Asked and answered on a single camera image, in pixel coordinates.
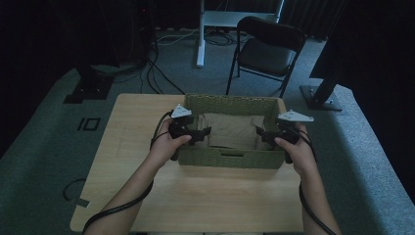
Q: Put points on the person's right hand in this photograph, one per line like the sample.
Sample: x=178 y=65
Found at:
x=301 y=156

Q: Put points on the white desk frame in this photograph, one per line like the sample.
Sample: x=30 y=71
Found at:
x=201 y=42

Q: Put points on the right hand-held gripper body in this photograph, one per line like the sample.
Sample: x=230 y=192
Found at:
x=288 y=130

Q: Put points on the dark equipment cabinet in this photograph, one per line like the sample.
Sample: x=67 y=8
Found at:
x=130 y=32

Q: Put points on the person's left hand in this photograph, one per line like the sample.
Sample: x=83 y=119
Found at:
x=164 y=148

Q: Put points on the black folding chair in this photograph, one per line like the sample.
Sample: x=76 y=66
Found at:
x=267 y=55

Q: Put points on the black stand with bolted base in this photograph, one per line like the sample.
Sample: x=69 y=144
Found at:
x=321 y=96

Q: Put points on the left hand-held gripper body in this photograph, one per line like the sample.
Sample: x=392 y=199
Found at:
x=179 y=129

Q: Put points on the green woven basket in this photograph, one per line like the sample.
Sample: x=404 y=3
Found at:
x=228 y=158

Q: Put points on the black stand with base plate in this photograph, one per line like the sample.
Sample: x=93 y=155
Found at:
x=89 y=86

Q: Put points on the khaki pants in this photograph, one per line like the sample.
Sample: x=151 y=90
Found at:
x=233 y=130

